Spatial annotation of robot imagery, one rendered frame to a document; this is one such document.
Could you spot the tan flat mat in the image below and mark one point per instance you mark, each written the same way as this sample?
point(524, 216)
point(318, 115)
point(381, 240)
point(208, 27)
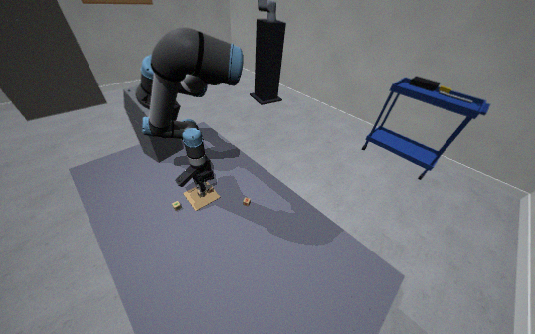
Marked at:
point(197, 202)

